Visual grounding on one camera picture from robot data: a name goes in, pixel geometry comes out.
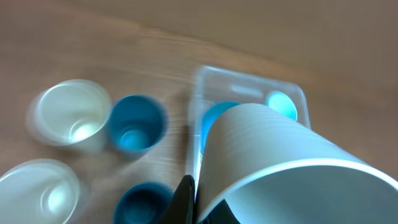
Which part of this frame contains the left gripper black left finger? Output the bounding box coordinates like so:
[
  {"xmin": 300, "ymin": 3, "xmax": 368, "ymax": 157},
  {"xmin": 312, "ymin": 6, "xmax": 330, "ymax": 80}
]
[{"xmin": 160, "ymin": 175, "xmax": 195, "ymax": 224}]

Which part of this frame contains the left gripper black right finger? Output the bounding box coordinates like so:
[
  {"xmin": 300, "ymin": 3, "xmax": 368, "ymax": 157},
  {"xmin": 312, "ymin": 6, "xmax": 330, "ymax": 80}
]
[{"xmin": 201, "ymin": 200, "xmax": 240, "ymax": 224}]

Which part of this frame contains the grey small cup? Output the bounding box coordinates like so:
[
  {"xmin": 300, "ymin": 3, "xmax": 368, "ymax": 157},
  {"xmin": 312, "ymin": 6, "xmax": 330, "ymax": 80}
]
[{"xmin": 197, "ymin": 103, "xmax": 397, "ymax": 223}]

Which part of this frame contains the dark blue tall cup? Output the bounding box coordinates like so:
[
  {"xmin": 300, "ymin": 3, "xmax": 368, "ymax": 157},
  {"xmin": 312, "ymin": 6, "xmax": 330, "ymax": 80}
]
[
  {"xmin": 113, "ymin": 182, "xmax": 174, "ymax": 224},
  {"xmin": 108, "ymin": 95, "xmax": 169, "ymax": 160}
]

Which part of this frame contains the dark blue bowl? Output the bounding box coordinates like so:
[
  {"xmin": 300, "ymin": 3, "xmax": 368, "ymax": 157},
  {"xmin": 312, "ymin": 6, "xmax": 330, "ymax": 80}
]
[{"xmin": 201, "ymin": 101, "xmax": 240, "ymax": 154}]

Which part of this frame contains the light blue small cup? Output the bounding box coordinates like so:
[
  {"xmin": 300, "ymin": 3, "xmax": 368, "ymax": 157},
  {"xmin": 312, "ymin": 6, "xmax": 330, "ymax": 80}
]
[{"xmin": 266, "ymin": 91, "xmax": 297, "ymax": 121}]

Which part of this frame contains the cream tall cup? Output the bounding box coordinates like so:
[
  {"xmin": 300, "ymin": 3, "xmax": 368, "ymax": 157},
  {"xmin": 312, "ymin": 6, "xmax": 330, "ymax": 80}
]
[
  {"xmin": 25, "ymin": 79, "xmax": 113, "ymax": 153},
  {"xmin": 1, "ymin": 159, "xmax": 90, "ymax": 224}
]

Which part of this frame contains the clear plastic storage container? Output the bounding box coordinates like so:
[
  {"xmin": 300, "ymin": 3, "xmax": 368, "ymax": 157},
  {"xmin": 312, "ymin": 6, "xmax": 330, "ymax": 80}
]
[{"xmin": 186, "ymin": 66, "xmax": 311, "ymax": 183}]

